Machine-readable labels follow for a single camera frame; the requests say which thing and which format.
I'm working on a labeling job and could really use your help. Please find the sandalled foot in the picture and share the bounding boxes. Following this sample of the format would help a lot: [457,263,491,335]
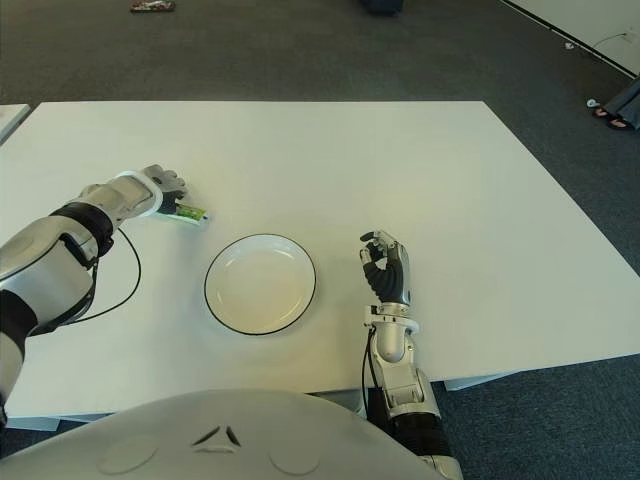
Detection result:
[591,106,633,132]

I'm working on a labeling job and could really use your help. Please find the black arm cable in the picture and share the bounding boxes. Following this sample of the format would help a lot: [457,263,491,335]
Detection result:
[360,325,377,402]
[73,228,143,325]

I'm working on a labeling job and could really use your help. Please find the green white toothpaste tube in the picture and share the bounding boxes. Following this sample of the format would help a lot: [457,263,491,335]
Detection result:
[156,201,212,224]

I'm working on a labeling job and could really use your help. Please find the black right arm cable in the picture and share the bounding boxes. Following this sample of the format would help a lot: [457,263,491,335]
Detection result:
[360,325,377,402]

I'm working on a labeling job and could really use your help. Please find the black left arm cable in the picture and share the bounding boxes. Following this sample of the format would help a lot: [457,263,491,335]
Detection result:
[73,228,143,325]

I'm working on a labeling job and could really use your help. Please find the grey robot torso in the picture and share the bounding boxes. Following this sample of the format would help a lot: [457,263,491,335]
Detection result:
[0,389,442,480]

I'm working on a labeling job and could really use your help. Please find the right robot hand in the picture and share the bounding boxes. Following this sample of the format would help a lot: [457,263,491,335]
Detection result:
[358,229,413,305]

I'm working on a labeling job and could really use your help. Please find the blue jeans leg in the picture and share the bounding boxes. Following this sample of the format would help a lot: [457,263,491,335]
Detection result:
[603,78,640,127]

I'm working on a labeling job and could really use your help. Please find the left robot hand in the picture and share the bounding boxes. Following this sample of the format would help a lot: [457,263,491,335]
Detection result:
[139,164,189,214]

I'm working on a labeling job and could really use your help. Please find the white side table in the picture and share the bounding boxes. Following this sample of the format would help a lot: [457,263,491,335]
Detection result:
[0,103,31,144]

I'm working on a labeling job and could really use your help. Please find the white plate with black rim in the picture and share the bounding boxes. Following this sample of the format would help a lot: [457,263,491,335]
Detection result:
[203,232,318,337]

